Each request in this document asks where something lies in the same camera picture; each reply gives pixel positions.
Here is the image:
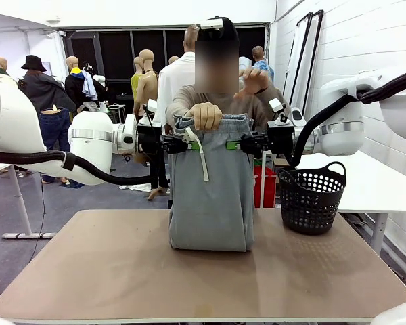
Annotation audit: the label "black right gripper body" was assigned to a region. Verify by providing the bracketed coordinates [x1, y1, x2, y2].
[267, 122, 296, 157]

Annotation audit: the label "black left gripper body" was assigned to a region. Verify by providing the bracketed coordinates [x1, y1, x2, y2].
[137, 122, 163, 158]

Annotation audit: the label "grey training pants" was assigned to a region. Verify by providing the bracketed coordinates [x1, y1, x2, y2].
[168, 114, 256, 253]

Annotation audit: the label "person's left forearm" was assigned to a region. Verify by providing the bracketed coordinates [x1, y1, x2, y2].
[256, 81, 290, 112]

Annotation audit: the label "person's right forearm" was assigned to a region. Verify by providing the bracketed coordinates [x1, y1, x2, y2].
[165, 97, 194, 120]

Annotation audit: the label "person's right hand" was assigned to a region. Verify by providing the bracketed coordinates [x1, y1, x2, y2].
[188, 101, 223, 132]

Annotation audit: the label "person's left hand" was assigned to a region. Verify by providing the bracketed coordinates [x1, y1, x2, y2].
[234, 66, 271, 102]

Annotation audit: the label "person in beige sweater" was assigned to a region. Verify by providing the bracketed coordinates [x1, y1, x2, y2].
[171, 40, 268, 136]

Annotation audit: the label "white cloth on floor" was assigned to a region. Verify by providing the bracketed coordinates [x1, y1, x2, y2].
[118, 183, 152, 193]

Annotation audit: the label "small white background desk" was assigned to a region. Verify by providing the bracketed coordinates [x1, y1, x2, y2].
[107, 103, 127, 125]

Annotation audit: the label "red bag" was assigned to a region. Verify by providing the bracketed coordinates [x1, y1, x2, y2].
[253, 165, 279, 209]

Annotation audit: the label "bare mannequin in black trousers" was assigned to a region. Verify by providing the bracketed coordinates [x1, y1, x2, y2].
[131, 49, 168, 201]

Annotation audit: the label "mannequin in white shirt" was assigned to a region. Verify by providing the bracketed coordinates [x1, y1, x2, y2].
[154, 25, 200, 133]

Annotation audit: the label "mannequin in yellow top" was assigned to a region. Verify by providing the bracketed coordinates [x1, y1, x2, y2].
[131, 56, 143, 101]

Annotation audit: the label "black framed leaning panel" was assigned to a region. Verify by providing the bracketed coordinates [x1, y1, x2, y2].
[299, 9, 325, 99]
[278, 12, 314, 118]

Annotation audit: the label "light blue hanging shirt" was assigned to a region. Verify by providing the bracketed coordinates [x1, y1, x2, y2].
[81, 70, 98, 102]

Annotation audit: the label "mannequin in floral blue shirt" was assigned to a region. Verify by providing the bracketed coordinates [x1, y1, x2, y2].
[252, 45, 275, 82]

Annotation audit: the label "mannequin in black jacket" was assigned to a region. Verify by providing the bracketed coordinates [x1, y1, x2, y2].
[64, 56, 101, 112]

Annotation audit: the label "dark grey perforated basket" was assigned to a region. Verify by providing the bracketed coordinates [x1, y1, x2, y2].
[277, 161, 347, 236]

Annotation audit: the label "mannequin torso in blue jeans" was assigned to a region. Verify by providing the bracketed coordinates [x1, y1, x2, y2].
[39, 105, 72, 183]

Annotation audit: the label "black cap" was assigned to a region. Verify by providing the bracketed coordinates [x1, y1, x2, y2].
[219, 16, 240, 43]

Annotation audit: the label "black bucket hat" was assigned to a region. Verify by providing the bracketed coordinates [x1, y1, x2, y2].
[21, 54, 47, 72]

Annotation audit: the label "mannequin in cream jacket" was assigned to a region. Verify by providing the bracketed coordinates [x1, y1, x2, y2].
[0, 56, 20, 82]

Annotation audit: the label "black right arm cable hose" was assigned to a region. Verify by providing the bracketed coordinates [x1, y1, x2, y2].
[286, 68, 406, 167]

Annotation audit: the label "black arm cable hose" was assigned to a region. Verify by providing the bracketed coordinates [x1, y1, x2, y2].
[286, 68, 406, 167]
[0, 150, 156, 186]

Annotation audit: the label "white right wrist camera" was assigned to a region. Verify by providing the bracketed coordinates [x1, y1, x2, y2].
[268, 97, 287, 113]

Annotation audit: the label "white rack frame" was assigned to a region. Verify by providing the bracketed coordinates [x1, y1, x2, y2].
[260, 150, 281, 209]

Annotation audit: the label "white head-mounted camera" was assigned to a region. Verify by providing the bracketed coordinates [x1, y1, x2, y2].
[195, 18, 223, 30]

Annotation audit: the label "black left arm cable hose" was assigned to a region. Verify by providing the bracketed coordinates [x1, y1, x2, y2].
[0, 150, 156, 186]

